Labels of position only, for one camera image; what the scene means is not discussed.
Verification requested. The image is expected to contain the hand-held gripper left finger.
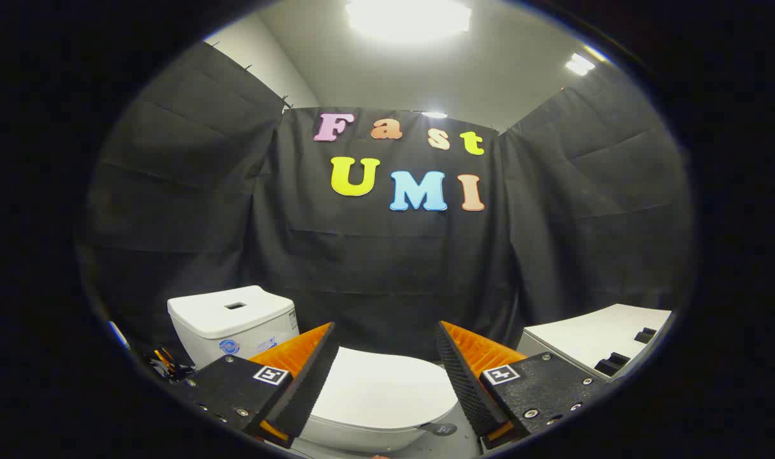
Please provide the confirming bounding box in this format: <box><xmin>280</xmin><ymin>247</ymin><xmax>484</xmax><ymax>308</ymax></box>
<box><xmin>167</xmin><ymin>322</ymin><xmax>340</xmax><ymax>449</ymax></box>

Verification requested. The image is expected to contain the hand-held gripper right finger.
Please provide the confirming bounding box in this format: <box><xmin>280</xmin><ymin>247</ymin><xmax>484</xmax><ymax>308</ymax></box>
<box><xmin>436</xmin><ymin>321</ymin><xmax>611</xmax><ymax>452</ymax></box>

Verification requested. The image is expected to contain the white toilet lid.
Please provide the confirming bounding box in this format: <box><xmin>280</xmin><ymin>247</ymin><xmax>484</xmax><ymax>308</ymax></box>
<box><xmin>309</xmin><ymin>347</ymin><xmax>459</xmax><ymax>429</ymax></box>

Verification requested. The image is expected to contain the white ceramic toilet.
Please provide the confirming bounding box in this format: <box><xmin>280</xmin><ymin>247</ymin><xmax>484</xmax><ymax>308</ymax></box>
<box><xmin>167</xmin><ymin>286</ymin><xmax>442</xmax><ymax>453</ymax></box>

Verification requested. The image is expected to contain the white cabinet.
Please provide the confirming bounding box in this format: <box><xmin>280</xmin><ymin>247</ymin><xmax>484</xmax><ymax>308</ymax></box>
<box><xmin>520</xmin><ymin>303</ymin><xmax>672</xmax><ymax>382</ymax></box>

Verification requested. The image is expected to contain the black backdrop cloth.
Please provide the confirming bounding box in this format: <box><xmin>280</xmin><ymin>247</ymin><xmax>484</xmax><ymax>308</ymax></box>
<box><xmin>75</xmin><ymin>41</ymin><xmax>694</xmax><ymax>367</ymax></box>

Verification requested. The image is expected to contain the small ceiling light panel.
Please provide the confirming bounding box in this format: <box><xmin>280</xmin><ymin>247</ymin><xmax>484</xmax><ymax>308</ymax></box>
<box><xmin>565</xmin><ymin>53</ymin><xmax>596</xmax><ymax>77</ymax></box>

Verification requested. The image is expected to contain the large ceiling light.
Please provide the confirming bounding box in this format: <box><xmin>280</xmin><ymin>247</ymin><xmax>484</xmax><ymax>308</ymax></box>
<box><xmin>346</xmin><ymin>0</ymin><xmax>472</xmax><ymax>40</ymax></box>

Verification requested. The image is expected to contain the orange and black cable bundle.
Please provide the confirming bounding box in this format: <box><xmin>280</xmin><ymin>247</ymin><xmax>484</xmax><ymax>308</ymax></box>
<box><xmin>148</xmin><ymin>346</ymin><xmax>196</xmax><ymax>383</ymax></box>

